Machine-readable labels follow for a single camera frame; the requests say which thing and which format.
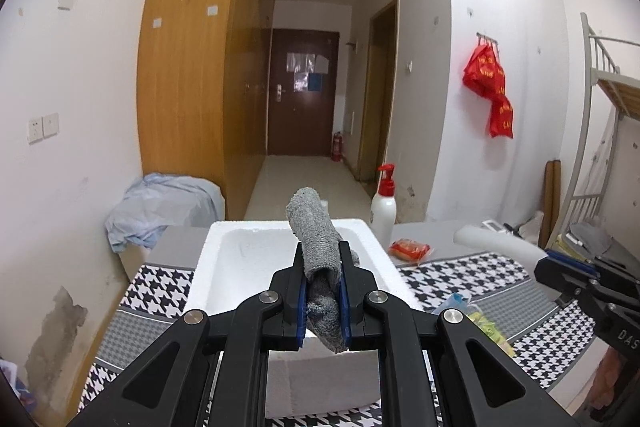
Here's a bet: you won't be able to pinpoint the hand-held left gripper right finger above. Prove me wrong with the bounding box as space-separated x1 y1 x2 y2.
339 241 576 427

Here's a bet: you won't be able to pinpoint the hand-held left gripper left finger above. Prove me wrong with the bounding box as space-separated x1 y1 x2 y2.
67 242 308 427

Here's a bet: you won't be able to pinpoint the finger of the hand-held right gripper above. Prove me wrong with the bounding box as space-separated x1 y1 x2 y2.
534 252 601 308

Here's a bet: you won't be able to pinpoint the grey towel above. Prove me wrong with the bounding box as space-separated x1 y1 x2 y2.
286 187 361 355

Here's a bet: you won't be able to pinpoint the white foam box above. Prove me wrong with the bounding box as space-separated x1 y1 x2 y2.
185 219 425 420

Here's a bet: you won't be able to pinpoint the houndstooth table mat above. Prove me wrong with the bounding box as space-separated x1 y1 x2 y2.
75 252 608 427

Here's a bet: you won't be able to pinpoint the wooden planks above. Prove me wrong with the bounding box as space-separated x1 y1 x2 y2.
544 159 563 248

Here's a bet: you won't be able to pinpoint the red snack packet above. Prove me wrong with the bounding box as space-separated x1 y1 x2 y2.
388 238 435 264

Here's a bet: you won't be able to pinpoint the white pump bottle red cap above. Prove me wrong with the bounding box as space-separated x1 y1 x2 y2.
370 163 397 248

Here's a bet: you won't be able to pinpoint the red plastic bag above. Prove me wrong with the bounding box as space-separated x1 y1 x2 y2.
462 44 507 100
487 94 515 139

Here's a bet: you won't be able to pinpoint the light blue cloth pile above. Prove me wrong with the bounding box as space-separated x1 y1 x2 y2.
105 173 224 254

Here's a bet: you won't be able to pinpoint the dark brown door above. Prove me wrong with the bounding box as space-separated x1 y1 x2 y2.
266 28 339 156

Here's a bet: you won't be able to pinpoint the papers on door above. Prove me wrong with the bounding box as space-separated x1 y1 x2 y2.
286 52 331 92

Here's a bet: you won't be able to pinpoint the wooden wardrobe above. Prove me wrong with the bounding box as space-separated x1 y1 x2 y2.
136 0 276 220

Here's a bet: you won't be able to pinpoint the wooden doorway frame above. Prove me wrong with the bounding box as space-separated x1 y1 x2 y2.
357 0 401 182

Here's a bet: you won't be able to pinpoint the metal bunk bed frame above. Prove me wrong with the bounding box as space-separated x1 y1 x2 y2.
565 12 640 248

